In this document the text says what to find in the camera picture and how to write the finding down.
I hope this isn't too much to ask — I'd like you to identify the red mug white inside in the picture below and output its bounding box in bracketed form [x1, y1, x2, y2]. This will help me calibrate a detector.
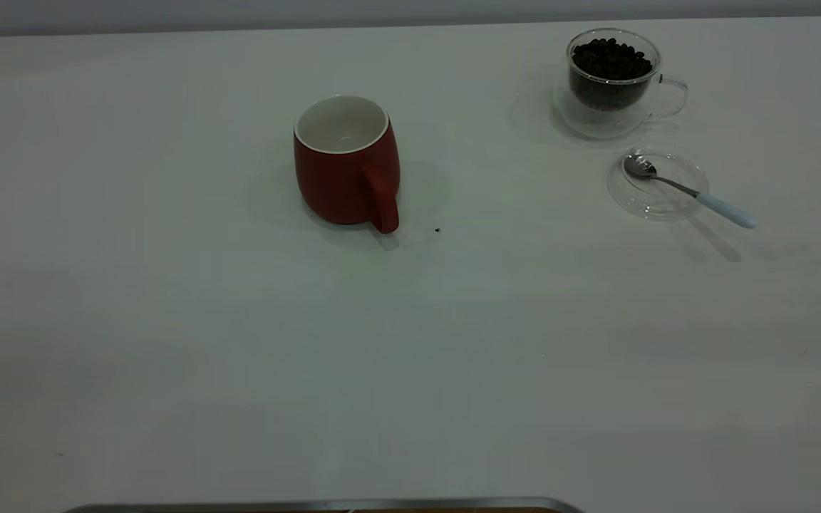
[293, 95, 402, 234]

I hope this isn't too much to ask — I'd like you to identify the spoon with light blue handle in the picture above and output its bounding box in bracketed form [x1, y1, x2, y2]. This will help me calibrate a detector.
[623, 153, 759, 229]

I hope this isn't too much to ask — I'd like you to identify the coffee beans pile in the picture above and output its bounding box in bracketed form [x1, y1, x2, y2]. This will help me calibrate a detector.
[571, 37, 654, 112]

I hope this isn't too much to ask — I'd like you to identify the clear glass saucer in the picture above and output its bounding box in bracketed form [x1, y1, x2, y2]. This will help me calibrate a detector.
[552, 82, 650, 141]

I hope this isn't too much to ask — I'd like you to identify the small clear glass dish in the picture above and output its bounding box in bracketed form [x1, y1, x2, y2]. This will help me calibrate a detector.
[606, 146, 709, 220]

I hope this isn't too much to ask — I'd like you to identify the metal tray edge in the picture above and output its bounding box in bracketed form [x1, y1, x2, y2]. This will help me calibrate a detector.
[61, 497, 586, 513]

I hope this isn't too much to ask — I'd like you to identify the glass cup with handle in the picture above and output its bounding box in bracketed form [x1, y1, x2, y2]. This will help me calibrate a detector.
[566, 27, 689, 135]

